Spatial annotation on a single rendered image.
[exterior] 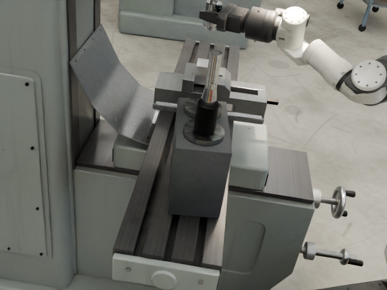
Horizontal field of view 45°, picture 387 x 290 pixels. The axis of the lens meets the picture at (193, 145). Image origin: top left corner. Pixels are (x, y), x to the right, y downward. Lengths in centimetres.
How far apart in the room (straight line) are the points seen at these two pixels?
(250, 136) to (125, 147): 43
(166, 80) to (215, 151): 56
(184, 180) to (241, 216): 58
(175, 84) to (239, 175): 35
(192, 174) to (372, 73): 49
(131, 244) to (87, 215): 68
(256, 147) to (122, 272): 71
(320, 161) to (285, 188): 154
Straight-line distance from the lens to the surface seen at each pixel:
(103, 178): 154
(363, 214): 278
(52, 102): 138
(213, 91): 94
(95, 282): 188
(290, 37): 130
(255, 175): 146
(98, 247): 177
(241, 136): 158
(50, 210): 162
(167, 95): 143
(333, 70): 122
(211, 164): 98
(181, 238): 102
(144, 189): 113
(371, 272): 248
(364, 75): 117
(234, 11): 134
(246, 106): 143
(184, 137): 99
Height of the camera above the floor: 167
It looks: 34 degrees down
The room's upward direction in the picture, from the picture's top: 8 degrees clockwise
